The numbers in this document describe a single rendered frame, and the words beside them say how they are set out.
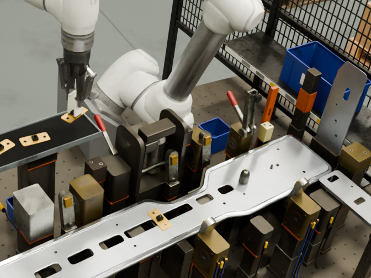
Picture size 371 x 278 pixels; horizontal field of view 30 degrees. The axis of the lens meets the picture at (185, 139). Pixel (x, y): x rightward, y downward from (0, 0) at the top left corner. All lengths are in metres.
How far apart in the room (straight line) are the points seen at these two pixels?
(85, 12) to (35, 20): 3.05
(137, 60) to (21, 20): 2.31
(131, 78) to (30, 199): 0.83
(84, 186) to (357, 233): 1.10
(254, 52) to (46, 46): 2.05
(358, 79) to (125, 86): 0.87
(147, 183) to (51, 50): 2.43
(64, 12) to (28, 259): 0.68
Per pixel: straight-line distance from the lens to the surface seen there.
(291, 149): 2.44
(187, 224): 2.09
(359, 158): 2.41
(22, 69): 4.38
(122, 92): 2.64
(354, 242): 2.63
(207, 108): 3.03
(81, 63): 1.93
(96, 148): 2.67
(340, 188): 2.36
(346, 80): 2.36
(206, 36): 2.30
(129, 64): 2.64
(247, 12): 2.18
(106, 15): 4.98
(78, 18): 1.83
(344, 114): 2.41
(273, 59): 2.83
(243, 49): 2.85
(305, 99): 2.54
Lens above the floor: 2.52
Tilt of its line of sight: 40 degrees down
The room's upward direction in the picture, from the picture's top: 10 degrees clockwise
